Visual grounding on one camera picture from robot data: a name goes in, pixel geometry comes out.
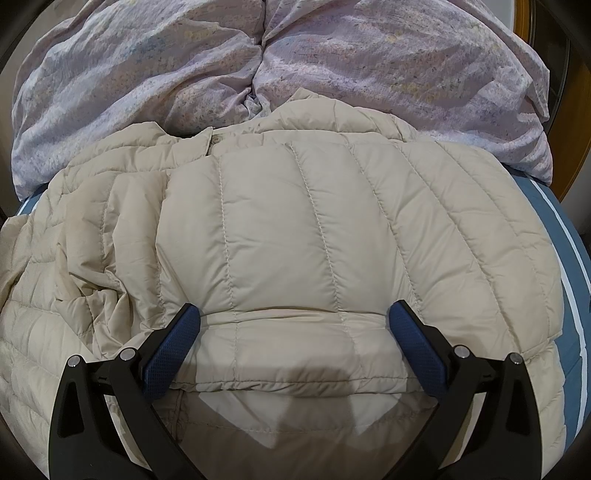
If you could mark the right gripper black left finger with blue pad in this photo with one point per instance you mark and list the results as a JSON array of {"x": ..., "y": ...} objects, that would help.
[{"x": 104, "y": 425}]

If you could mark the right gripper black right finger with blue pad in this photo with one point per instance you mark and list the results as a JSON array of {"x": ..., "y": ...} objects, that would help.
[{"x": 486, "y": 422}]

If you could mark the beige quilted down jacket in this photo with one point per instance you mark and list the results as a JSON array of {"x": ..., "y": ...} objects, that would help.
[{"x": 286, "y": 258}]

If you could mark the blue white-striped bed sheet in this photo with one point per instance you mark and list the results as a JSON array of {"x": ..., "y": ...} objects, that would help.
[{"x": 565, "y": 286}]

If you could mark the lilac floral duvet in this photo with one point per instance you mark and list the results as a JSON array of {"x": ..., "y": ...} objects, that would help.
[{"x": 451, "y": 69}]

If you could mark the wooden door frame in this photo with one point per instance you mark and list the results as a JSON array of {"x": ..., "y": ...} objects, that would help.
[{"x": 559, "y": 31}]

